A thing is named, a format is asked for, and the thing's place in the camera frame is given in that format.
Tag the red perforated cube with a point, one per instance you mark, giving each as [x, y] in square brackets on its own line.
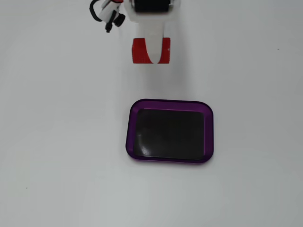
[138, 52]

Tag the small camera on white mount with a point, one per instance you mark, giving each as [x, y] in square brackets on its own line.
[111, 14]

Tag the purple metal tray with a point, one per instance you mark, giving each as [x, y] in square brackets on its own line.
[130, 132]

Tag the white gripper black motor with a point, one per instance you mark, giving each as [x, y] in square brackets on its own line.
[148, 24]

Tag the black tray liner mat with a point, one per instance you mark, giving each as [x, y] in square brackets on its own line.
[168, 132]

